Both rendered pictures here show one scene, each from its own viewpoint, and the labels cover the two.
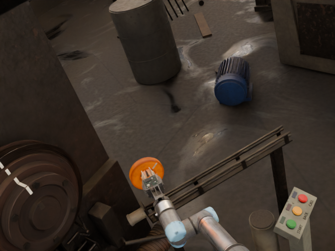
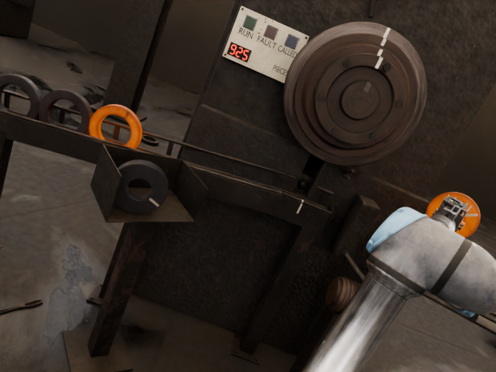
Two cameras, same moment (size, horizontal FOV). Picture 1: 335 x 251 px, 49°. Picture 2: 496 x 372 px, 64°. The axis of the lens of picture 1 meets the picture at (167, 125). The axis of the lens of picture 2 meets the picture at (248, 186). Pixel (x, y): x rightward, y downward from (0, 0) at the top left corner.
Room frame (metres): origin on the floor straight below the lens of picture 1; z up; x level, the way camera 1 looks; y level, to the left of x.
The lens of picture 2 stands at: (-0.18, -0.15, 1.13)
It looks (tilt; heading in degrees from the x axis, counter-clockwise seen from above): 18 degrees down; 39
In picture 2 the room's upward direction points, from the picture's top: 24 degrees clockwise
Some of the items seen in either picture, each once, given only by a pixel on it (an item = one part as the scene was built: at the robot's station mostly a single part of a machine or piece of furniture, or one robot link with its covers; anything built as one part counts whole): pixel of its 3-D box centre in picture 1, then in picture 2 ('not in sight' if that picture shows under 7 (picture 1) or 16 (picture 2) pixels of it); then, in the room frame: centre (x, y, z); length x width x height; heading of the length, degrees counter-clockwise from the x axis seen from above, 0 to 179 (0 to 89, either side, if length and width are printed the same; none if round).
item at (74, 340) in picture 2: not in sight; (120, 267); (0.49, 0.74, 0.36); 0.26 x 0.20 x 0.72; 169
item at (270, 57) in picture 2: not in sight; (265, 46); (0.89, 0.91, 1.15); 0.26 x 0.02 x 0.18; 134
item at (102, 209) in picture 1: (107, 224); (353, 227); (1.22, 0.43, 0.68); 0.11 x 0.08 x 0.24; 44
